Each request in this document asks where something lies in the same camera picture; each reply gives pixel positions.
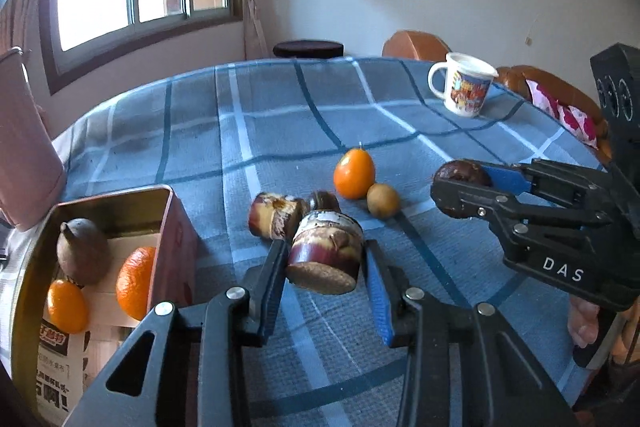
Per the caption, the pink floral cloth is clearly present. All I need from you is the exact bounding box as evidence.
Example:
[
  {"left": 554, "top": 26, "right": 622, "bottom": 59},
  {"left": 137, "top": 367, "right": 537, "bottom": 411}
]
[{"left": 525, "top": 79, "right": 601, "bottom": 150}]

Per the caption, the pink metal tin box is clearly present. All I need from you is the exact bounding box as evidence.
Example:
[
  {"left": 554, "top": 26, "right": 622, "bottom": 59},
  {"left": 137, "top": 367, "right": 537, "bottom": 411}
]
[{"left": 10, "top": 184, "right": 198, "bottom": 427}]

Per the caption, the white cartoon print mug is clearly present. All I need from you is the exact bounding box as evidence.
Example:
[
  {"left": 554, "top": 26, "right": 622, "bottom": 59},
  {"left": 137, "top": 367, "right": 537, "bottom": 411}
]
[{"left": 427, "top": 52, "right": 499, "bottom": 118}]

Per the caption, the brown leather sofa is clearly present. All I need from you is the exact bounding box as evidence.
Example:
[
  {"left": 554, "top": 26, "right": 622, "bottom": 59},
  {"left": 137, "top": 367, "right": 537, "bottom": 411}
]
[{"left": 495, "top": 65, "right": 613, "bottom": 162}]

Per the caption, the dark purple passion fruit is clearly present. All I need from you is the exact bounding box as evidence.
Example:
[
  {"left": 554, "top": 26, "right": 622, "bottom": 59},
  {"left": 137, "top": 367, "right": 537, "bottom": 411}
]
[{"left": 432, "top": 160, "right": 493, "bottom": 220}]

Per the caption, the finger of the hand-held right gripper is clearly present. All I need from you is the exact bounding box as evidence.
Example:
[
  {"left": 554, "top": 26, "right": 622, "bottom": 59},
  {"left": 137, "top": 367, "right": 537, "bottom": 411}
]
[
  {"left": 482, "top": 158, "right": 613, "bottom": 214},
  {"left": 430, "top": 177, "right": 608, "bottom": 234}
]

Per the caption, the brown kiwi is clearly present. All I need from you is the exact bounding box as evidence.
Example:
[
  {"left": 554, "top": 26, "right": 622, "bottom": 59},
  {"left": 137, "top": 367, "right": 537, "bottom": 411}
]
[{"left": 366, "top": 183, "right": 401, "bottom": 220}]

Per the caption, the printed paper sheet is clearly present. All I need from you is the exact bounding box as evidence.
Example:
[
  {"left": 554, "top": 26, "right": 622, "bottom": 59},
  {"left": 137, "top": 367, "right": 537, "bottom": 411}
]
[{"left": 37, "top": 232, "right": 161, "bottom": 427}]

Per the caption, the large round orange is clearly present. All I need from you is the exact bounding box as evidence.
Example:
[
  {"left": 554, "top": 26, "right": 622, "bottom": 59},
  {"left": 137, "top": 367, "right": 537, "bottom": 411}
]
[{"left": 116, "top": 247, "right": 157, "bottom": 321}]

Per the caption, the blue plaid tablecloth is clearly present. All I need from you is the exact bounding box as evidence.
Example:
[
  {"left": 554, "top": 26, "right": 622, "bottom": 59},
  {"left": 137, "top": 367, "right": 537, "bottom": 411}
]
[{"left": 0, "top": 56, "right": 621, "bottom": 427}]

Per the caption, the dark round stool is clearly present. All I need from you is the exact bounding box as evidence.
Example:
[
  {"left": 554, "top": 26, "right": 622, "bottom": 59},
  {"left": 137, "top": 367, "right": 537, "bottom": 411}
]
[{"left": 272, "top": 39, "right": 345, "bottom": 59}]

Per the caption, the person's right hand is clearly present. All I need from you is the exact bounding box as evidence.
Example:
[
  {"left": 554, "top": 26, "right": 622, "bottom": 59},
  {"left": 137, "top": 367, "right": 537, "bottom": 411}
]
[{"left": 567, "top": 297, "right": 598, "bottom": 349}]

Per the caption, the pink electric kettle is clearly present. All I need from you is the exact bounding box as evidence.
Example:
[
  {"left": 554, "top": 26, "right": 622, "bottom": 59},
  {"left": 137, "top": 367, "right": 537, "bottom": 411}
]
[{"left": 0, "top": 48, "right": 67, "bottom": 233}]

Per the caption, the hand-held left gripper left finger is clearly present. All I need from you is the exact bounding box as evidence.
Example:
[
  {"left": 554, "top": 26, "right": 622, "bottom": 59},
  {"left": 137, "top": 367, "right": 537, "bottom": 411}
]
[{"left": 62, "top": 239, "right": 291, "bottom": 427}]

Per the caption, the small orange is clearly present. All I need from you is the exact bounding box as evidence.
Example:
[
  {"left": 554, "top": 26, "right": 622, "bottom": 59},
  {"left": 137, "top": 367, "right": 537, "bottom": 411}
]
[{"left": 46, "top": 279, "right": 91, "bottom": 334}]

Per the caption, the pointed orange with stem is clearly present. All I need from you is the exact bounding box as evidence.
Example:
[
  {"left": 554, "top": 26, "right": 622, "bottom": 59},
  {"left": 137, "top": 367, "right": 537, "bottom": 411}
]
[{"left": 334, "top": 147, "right": 376, "bottom": 200}]

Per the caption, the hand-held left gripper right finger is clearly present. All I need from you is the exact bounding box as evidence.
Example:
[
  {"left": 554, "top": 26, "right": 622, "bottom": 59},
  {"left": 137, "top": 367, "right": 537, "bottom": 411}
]
[{"left": 364, "top": 239, "right": 576, "bottom": 427}]

